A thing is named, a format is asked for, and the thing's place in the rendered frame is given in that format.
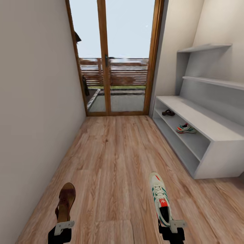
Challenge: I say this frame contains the gym shoe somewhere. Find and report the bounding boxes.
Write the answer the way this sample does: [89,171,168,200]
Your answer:
[149,172,172,227]
[177,123,197,133]

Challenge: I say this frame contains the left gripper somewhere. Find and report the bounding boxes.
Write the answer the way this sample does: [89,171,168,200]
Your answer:
[48,227,72,244]

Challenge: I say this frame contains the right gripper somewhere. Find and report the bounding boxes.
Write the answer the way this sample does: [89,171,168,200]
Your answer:
[158,220,185,244]

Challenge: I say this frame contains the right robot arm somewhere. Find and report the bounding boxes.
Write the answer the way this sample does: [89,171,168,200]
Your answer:
[158,220,187,244]

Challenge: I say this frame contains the sandal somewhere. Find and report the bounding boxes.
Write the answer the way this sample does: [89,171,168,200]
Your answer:
[55,183,76,223]
[162,110,175,116]

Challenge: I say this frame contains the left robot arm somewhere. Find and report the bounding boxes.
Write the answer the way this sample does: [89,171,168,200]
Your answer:
[48,221,75,244]

